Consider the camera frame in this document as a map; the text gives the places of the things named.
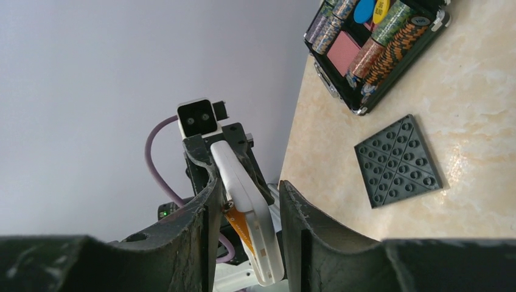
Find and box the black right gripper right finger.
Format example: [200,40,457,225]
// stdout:
[279,180,515,291]

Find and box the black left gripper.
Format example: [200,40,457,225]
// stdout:
[183,123,274,206]

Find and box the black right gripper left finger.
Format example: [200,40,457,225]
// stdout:
[1,179,223,291]

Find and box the white remote control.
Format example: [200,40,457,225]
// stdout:
[210,141,285,287]

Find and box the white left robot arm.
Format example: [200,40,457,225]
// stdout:
[145,116,274,269]

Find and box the dark grey studded baseplate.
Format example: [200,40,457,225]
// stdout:
[354,114,443,209]

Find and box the pink card deck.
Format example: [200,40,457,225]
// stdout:
[327,32,361,77]

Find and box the black poker chip case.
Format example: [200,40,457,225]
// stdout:
[304,1,451,116]

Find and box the blue round chip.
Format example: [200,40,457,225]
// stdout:
[354,0,376,24]

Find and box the yellow round chip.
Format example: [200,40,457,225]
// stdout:
[372,0,391,25]

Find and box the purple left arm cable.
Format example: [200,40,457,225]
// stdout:
[144,115,236,265]

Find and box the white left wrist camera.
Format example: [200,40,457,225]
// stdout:
[176,98,229,140]

